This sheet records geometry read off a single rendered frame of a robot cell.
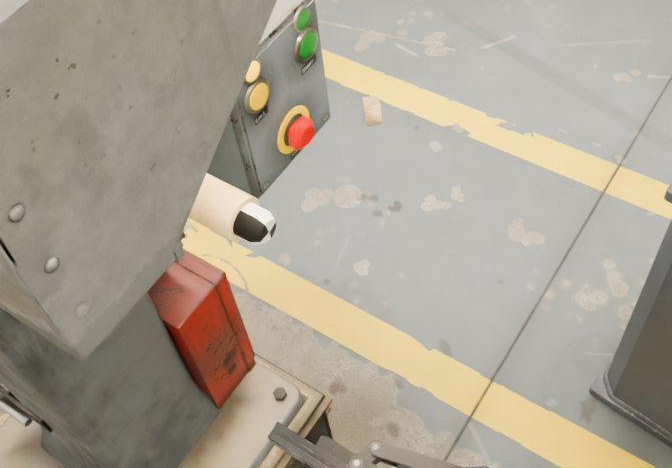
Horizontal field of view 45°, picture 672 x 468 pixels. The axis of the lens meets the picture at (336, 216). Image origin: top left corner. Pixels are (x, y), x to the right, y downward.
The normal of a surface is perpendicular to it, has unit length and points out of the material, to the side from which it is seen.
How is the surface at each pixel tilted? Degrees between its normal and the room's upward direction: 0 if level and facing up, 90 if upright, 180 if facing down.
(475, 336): 0
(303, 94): 90
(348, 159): 0
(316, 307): 0
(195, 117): 90
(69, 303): 90
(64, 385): 90
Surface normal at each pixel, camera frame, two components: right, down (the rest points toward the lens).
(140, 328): 0.83, 0.40
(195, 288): -0.08, -0.60
